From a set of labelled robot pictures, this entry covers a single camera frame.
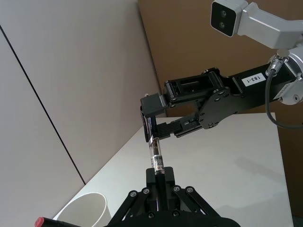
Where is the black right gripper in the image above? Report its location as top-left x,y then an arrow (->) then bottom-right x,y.
140,62 -> 297,140

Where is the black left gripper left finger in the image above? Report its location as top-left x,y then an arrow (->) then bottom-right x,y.
110,168 -> 160,225

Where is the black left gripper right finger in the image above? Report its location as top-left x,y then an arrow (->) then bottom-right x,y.
160,166 -> 220,215

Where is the clear pen with black cap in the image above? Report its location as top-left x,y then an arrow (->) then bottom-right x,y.
141,111 -> 165,176

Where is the white paper cup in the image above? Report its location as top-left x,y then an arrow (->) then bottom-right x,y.
52,192 -> 112,227

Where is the black marker with red cap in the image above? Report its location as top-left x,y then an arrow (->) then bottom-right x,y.
35,217 -> 80,227

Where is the thin dark gripper cable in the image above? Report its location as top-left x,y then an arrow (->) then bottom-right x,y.
264,49 -> 303,130

